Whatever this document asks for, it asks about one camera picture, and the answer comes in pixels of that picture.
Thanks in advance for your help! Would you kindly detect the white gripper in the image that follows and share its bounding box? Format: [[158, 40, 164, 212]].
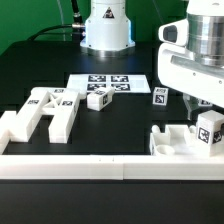
[[158, 19, 224, 120]]

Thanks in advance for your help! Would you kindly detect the white chair seat part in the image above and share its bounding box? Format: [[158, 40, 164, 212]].
[[149, 124, 203, 156]]

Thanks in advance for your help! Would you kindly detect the white chair back frame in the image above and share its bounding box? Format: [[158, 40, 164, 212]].
[[10, 87, 81, 144]]

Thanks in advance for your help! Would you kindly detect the white marker sheet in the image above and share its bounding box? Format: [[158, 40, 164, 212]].
[[67, 74, 151, 93]]

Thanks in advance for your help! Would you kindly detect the white U-shaped fence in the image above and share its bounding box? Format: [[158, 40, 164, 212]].
[[0, 110, 224, 181]]

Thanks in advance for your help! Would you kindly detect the black cable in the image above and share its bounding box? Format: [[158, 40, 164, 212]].
[[27, 0, 86, 42]]

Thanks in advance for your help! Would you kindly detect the grey thin cable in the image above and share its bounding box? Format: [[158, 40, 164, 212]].
[[56, 0, 66, 42]]

